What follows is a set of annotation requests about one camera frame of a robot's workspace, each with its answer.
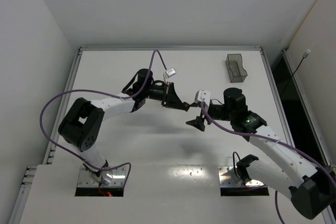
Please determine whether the smoky transparent plastic bin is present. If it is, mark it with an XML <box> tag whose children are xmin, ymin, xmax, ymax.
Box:
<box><xmin>225</xmin><ymin>54</ymin><xmax>248</xmax><ymax>83</ymax></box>

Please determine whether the dark brown arch block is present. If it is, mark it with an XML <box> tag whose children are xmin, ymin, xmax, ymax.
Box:
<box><xmin>190</xmin><ymin>102</ymin><xmax>198</xmax><ymax>108</ymax></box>

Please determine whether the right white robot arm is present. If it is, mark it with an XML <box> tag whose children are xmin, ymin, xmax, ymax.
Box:
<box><xmin>187</xmin><ymin>88</ymin><xmax>335</xmax><ymax>220</ymax></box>

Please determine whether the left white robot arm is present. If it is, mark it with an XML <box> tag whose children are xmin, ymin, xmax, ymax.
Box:
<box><xmin>58</xmin><ymin>69</ymin><xmax>190</xmax><ymax>180</ymax></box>

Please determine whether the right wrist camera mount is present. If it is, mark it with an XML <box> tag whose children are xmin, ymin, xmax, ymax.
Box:
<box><xmin>194</xmin><ymin>90</ymin><xmax>211</xmax><ymax>111</ymax></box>

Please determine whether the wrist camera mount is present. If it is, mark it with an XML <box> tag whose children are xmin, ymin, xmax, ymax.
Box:
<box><xmin>194</xmin><ymin>90</ymin><xmax>211</xmax><ymax>111</ymax></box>
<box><xmin>163</xmin><ymin>68</ymin><xmax>176</xmax><ymax>82</ymax></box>

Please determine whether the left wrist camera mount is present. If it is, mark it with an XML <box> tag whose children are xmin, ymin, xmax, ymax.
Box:
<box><xmin>163</xmin><ymin>68</ymin><xmax>176</xmax><ymax>82</ymax></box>

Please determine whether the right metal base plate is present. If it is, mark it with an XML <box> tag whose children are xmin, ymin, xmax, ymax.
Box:
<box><xmin>217</xmin><ymin>166</ymin><xmax>267</xmax><ymax>189</ymax></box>

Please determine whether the metal base plate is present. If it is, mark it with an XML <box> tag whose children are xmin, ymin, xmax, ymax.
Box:
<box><xmin>77</xmin><ymin>166</ymin><xmax>127</xmax><ymax>188</ymax></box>
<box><xmin>217</xmin><ymin>166</ymin><xmax>267</xmax><ymax>189</ymax></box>

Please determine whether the aluminium table frame rail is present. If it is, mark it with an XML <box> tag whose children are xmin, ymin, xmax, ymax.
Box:
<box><xmin>79</xmin><ymin>46</ymin><xmax>262</xmax><ymax>51</ymax></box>

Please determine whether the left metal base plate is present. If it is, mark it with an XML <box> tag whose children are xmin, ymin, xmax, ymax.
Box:
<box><xmin>77</xmin><ymin>166</ymin><xmax>127</xmax><ymax>188</ymax></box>

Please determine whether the black cable white plug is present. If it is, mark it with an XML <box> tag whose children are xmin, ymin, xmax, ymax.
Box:
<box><xmin>280</xmin><ymin>49</ymin><xmax>311</xmax><ymax>97</ymax></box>

